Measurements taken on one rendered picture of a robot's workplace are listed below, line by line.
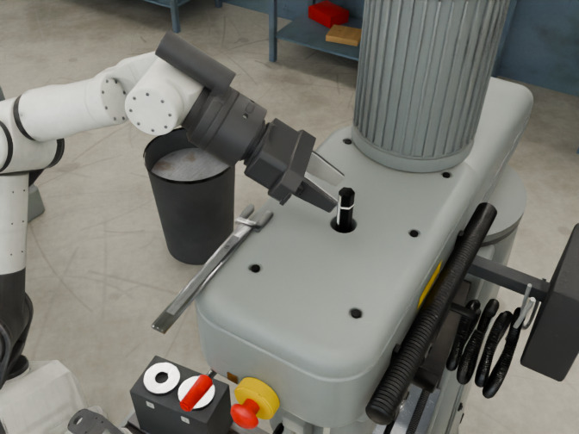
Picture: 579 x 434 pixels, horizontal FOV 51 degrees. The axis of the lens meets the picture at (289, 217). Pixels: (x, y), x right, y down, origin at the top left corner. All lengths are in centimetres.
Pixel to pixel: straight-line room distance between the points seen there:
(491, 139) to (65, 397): 93
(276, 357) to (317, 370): 6
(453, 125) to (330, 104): 382
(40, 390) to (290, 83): 419
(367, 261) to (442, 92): 26
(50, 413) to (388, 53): 73
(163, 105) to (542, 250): 324
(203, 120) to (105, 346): 248
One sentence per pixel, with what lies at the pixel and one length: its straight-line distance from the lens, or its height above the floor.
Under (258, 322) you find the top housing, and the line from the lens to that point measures 75.
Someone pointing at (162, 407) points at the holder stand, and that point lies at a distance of 160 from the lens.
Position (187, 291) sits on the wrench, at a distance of 77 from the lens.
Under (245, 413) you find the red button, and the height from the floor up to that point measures 178.
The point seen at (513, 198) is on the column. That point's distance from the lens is 152.
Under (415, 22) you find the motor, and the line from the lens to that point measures 86.
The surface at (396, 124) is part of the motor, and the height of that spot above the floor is 197.
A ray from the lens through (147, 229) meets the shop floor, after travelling 370.
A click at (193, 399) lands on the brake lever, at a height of 171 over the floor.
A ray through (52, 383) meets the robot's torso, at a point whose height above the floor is 165.
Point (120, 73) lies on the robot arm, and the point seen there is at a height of 208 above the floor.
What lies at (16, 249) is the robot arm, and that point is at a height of 184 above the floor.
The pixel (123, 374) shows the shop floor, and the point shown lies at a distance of 306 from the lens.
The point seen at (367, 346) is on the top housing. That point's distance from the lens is 73.
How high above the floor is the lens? 247
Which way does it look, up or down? 42 degrees down
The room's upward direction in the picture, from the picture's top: 1 degrees clockwise
